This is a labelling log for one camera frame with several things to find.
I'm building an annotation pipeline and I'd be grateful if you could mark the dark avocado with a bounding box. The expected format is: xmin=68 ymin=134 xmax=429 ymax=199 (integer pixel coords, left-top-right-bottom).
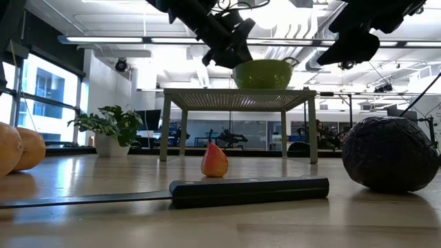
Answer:
xmin=341 ymin=116 xmax=440 ymax=194

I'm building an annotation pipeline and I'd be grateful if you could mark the long ceiling light fixture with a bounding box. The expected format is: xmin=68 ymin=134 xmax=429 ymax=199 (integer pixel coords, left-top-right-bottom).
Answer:
xmin=57 ymin=34 xmax=441 ymax=49

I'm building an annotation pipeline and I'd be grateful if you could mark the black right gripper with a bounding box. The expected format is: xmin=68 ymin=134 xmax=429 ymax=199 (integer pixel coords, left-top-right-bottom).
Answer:
xmin=316 ymin=0 xmax=428 ymax=65

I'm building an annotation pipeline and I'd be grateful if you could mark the pale green perforated shelf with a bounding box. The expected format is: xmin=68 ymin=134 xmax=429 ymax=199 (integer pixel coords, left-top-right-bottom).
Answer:
xmin=158 ymin=88 xmax=318 ymax=165

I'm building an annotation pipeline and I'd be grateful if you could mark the person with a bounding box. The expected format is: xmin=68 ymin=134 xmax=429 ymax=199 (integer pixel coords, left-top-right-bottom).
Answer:
xmin=315 ymin=119 xmax=334 ymax=149

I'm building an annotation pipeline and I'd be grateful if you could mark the black background robot station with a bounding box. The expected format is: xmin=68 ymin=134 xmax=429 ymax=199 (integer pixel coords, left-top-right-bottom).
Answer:
xmin=216 ymin=127 xmax=249 ymax=149

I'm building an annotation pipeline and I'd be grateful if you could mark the green colander bowl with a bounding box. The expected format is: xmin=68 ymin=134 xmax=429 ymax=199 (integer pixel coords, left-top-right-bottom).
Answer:
xmin=232 ymin=57 xmax=300 ymax=90

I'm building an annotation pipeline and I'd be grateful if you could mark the black metal table frame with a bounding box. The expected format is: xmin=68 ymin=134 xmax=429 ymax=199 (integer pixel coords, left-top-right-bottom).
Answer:
xmin=44 ymin=146 xmax=342 ymax=158

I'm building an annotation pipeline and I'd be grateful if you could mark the green potted plant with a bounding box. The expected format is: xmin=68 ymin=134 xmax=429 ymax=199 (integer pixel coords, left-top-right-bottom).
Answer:
xmin=68 ymin=105 xmax=144 ymax=158

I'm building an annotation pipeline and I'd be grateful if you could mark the black wall monitor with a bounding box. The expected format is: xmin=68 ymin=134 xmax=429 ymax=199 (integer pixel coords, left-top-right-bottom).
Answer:
xmin=135 ymin=109 xmax=162 ymax=131

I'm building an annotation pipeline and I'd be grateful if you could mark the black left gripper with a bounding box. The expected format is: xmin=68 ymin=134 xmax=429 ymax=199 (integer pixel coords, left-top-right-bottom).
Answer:
xmin=172 ymin=0 xmax=256 ymax=69

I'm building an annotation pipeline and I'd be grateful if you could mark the black-handled kitchen knife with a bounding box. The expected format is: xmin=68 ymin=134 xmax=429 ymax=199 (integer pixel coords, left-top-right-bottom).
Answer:
xmin=0 ymin=175 xmax=330 ymax=210

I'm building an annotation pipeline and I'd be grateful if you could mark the orange oblong fruit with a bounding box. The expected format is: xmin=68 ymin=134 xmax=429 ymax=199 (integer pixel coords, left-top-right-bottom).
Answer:
xmin=0 ymin=122 xmax=24 ymax=178
xmin=12 ymin=127 xmax=47 ymax=172

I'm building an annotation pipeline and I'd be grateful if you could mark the small red-orange pear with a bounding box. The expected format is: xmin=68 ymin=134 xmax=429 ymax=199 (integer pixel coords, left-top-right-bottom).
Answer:
xmin=201 ymin=129 xmax=229 ymax=178

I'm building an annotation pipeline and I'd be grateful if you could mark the black ceiling camera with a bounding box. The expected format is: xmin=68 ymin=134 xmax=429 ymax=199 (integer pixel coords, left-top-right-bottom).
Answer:
xmin=114 ymin=57 xmax=129 ymax=73

